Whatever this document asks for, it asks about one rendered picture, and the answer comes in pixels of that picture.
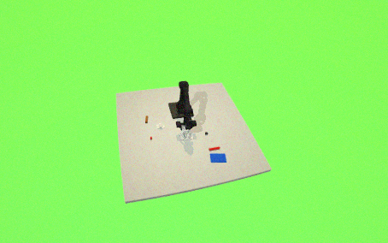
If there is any blue flat plate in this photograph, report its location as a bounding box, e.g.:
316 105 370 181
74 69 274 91
210 153 226 163

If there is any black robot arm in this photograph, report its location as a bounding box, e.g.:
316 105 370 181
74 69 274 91
176 81 193 130

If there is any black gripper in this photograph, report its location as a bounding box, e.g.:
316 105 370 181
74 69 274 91
176 119 197 130

